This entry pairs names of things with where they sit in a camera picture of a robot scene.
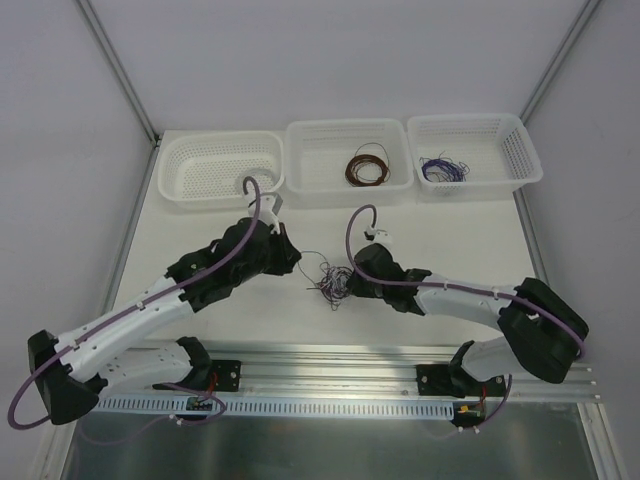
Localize purple cable bundle in basket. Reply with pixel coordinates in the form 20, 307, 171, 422
418, 149, 471, 184

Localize middle white perforated basket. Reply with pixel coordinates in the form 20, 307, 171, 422
284, 118, 414, 209

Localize right frame post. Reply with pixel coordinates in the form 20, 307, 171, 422
519, 0, 603, 124

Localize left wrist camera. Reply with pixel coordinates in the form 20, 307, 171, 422
245, 192, 283, 234

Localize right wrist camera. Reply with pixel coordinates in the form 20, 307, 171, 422
363, 226, 393, 247

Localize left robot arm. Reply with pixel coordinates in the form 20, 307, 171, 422
28, 218, 301, 425

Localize purple camera cable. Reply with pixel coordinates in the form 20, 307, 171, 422
8, 177, 262, 430
345, 204, 586, 359

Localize frame post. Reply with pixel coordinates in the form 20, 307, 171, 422
77, 0, 160, 146
519, 0, 603, 124

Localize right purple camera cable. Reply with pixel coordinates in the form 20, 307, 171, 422
345, 204, 586, 359

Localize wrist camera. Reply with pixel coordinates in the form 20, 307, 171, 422
363, 226, 393, 247
245, 192, 283, 234

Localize right white perforated basket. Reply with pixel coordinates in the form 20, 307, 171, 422
407, 113, 543, 202

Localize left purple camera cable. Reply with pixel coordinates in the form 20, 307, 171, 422
8, 177, 262, 430

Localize white coiled cable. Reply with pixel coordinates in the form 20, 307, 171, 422
235, 168, 277, 194

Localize multicolour cable bundle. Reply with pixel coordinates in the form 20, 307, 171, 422
298, 249, 357, 311

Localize aluminium mounting rail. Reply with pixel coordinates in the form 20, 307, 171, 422
99, 339, 599, 401

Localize left frame post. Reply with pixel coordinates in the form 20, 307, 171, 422
77, 0, 160, 146

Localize left white perforated basket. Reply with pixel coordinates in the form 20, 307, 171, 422
157, 130, 284, 210

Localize white slotted cable duct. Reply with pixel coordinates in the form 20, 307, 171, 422
94, 394, 454, 421

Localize white perforated basket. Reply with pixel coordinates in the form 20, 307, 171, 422
157, 130, 284, 210
407, 113, 543, 202
284, 118, 414, 209

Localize brown coiled cable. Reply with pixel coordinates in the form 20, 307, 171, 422
343, 142, 392, 188

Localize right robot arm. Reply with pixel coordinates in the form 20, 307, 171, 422
347, 243, 589, 398

